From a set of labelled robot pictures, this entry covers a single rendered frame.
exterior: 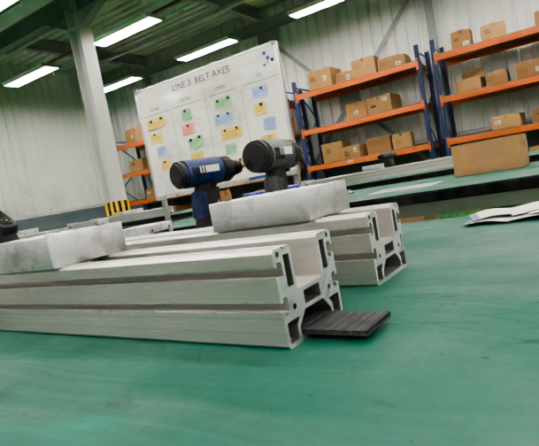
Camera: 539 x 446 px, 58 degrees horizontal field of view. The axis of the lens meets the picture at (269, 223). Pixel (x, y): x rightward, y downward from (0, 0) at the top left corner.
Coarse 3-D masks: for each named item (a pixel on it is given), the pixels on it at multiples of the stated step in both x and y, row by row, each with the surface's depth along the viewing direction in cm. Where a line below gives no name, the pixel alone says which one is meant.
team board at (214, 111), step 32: (224, 64) 382; (256, 64) 368; (160, 96) 421; (192, 96) 403; (224, 96) 387; (256, 96) 371; (160, 128) 427; (192, 128) 408; (224, 128) 392; (256, 128) 377; (288, 128) 363; (160, 160) 433; (160, 192) 439; (192, 192) 412
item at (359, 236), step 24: (336, 216) 58; (360, 216) 55; (384, 216) 61; (144, 240) 79; (168, 240) 74; (192, 240) 71; (216, 240) 68; (336, 240) 57; (360, 240) 56; (384, 240) 59; (336, 264) 58; (360, 264) 56; (384, 264) 57
